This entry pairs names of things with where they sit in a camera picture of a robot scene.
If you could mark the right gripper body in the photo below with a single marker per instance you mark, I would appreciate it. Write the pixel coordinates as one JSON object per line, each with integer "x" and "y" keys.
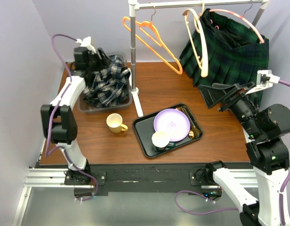
{"x": 244, "y": 108}

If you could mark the clear plastic bin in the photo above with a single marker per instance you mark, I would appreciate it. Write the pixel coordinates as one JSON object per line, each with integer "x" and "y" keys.
{"x": 84, "y": 107}

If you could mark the white metal clothes rack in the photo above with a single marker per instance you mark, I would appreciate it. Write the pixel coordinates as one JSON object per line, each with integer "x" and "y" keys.
{"x": 183, "y": 4}

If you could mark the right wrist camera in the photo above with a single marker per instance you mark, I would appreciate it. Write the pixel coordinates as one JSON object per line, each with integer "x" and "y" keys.
{"x": 265, "y": 80}

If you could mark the gold spoon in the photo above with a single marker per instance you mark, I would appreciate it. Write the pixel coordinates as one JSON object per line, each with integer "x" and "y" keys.
{"x": 194, "y": 132}

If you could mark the purple plate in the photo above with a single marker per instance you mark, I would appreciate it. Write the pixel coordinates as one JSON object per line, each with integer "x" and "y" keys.
{"x": 174, "y": 122}

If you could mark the yellow mug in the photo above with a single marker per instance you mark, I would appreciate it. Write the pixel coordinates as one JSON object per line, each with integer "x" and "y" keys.
{"x": 115, "y": 123}

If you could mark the cream paper cup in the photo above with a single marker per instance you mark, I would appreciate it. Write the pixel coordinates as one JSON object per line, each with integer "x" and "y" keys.
{"x": 160, "y": 140}

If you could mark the orange plastic hanger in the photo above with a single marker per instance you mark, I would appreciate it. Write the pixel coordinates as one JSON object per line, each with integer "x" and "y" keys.
{"x": 150, "y": 30}

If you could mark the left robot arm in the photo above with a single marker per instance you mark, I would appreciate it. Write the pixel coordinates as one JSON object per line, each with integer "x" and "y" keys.
{"x": 58, "y": 121}

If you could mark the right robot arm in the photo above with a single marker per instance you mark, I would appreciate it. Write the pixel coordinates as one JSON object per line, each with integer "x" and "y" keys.
{"x": 266, "y": 150}

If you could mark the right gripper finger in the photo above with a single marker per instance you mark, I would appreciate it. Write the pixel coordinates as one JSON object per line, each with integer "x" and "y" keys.
{"x": 246, "y": 86}
{"x": 213, "y": 94}

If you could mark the pink hanger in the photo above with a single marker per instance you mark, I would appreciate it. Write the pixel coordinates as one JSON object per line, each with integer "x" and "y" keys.
{"x": 252, "y": 27}

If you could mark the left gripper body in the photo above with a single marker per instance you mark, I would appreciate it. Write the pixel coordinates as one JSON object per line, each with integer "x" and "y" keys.
{"x": 94, "y": 64}

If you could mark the navy white plaid skirt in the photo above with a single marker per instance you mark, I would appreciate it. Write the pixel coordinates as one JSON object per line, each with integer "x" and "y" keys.
{"x": 108, "y": 87}

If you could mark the green plaid skirt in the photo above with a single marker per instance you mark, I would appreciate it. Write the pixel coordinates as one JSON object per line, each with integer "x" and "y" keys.
{"x": 234, "y": 52}

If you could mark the black mounting base plate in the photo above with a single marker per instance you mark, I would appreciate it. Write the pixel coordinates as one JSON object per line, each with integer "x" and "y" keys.
{"x": 145, "y": 178}

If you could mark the dark green cup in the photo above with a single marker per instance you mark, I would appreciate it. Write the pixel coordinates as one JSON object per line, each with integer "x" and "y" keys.
{"x": 169, "y": 146}

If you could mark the aluminium frame rail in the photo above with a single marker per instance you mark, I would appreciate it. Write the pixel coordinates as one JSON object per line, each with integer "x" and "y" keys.
{"x": 41, "y": 176}

